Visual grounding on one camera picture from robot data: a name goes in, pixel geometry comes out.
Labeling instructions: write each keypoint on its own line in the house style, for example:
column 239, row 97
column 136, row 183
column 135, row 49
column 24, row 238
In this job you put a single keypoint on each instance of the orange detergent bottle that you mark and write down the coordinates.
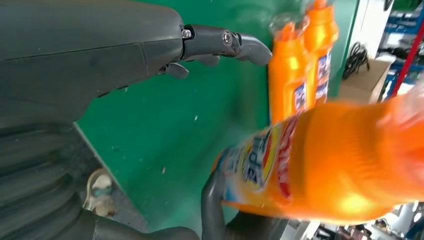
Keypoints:
column 286, row 66
column 331, row 165
column 318, row 33

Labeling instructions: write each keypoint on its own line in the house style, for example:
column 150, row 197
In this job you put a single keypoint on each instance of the red pole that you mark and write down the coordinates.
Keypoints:
column 409, row 56

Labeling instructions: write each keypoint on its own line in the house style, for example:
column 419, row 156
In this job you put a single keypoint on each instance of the blue metal cart frame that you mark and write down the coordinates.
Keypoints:
column 402, row 19

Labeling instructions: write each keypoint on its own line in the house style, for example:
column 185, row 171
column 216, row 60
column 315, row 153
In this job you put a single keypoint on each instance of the green-topped table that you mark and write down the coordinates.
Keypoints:
column 165, row 132

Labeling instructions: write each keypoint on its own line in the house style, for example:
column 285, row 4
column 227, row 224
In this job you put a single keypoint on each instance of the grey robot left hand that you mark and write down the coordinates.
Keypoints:
column 82, row 49

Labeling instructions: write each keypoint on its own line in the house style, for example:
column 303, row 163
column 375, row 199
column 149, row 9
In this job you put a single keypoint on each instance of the brown cardboard box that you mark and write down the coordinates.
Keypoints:
column 364, row 82

